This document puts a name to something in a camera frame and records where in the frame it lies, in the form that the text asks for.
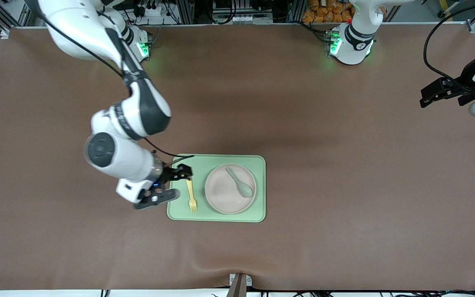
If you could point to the pale green plastic spoon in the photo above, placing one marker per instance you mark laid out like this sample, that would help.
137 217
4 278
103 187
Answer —
245 190

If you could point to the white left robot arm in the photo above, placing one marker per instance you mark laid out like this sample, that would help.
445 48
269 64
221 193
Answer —
357 41

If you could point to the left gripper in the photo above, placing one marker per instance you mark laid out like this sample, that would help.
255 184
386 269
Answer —
466 75

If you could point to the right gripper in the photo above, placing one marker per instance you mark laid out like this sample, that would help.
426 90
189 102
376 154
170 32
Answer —
170 174

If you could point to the white terminal block strip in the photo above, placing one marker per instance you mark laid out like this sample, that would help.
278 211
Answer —
245 19

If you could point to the metal camera stand bracket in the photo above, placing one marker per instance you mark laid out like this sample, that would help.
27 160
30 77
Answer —
239 288

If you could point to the white power strip with plugs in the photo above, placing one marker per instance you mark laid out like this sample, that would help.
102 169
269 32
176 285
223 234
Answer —
155 10

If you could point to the brown table cover sheet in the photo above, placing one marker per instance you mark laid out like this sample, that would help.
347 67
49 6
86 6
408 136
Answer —
97 247

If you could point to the white round speckled plate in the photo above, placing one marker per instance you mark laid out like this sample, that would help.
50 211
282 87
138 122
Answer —
221 194

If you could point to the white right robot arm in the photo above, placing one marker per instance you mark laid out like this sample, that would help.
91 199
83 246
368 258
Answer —
114 152

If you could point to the light green rectangular tray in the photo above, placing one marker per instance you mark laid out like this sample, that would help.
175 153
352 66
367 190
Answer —
179 214

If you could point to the orange bread pile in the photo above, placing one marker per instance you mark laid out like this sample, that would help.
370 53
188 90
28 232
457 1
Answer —
324 12

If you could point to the yellow plastic fork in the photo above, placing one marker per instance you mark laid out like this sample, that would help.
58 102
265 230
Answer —
190 194

